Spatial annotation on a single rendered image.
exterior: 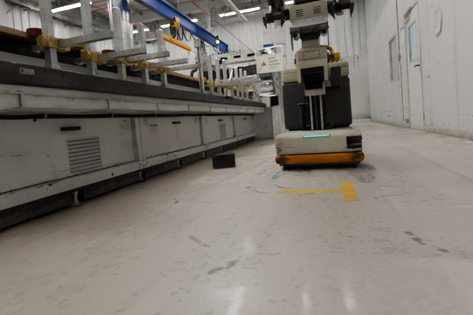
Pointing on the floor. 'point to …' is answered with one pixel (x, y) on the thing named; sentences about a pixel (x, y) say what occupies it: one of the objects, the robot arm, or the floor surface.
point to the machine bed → (97, 144)
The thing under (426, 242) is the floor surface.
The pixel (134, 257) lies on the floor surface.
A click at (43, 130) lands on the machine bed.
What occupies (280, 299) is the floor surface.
